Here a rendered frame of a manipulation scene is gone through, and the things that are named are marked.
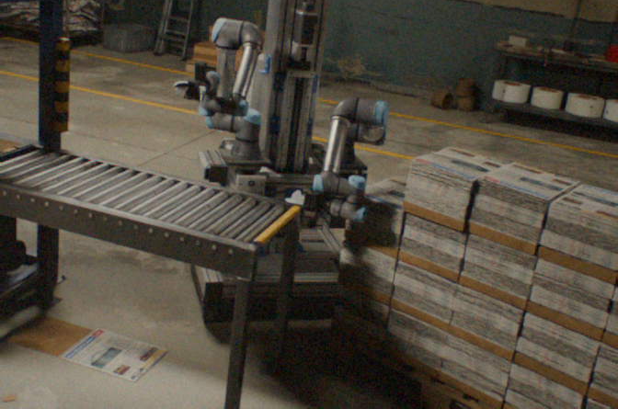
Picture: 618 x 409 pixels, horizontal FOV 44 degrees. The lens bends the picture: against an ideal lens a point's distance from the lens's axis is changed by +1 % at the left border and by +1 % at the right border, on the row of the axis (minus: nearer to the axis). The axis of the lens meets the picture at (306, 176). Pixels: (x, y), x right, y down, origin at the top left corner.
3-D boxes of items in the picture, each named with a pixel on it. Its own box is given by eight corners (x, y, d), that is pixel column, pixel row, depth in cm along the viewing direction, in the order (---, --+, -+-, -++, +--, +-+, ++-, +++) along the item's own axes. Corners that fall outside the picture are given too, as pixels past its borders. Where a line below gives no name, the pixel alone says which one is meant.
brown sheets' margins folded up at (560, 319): (373, 301, 386) (388, 210, 370) (603, 407, 321) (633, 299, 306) (329, 326, 356) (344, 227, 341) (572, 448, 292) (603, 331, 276)
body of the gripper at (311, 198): (309, 187, 330) (336, 193, 326) (307, 206, 332) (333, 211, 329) (303, 192, 323) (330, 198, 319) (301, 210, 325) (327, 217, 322)
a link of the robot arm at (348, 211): (370, 202, 322) (366, 221, 325) (345, 197, 325) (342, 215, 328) (364, 207, 315) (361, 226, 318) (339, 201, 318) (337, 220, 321)
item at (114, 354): (168, 350, 347) (168, 348, 346) (134, 382, 321) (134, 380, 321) (97, 329, 357) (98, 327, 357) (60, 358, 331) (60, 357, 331)
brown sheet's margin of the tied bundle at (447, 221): (419, 201, 330) (421, 192, 329) (479, 222, 314) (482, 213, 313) (401, 210, 318) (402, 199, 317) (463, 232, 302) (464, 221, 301)
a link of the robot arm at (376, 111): (359, 121, 385) (357, 93, 332) (387, 126, 384) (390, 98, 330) (354, 144, 384) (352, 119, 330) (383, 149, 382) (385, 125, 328)
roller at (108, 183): (137, 180, 338) (138, 169, 337) (74, 211, 296) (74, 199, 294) (128, 177, 340) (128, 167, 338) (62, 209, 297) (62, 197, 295)
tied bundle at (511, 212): (503, 212, 333) (514, 163, 326) (569, 233, 317) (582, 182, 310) (464, 232, 304) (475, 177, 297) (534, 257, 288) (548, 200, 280)
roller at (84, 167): (99, 171, 344) (100, 160, 342) (30, 200, 301) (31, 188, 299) (90, 168, 345) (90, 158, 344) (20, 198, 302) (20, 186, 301)
